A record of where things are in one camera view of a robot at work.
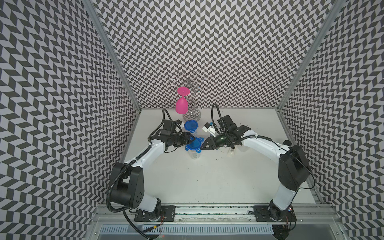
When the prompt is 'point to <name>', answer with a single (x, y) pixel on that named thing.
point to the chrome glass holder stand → (192, 82)
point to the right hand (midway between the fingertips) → (203, 149)
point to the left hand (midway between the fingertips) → (191, 140)
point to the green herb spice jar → (287, 142)
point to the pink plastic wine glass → (181, 104)
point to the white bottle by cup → (231, 151)
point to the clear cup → (193, 154)
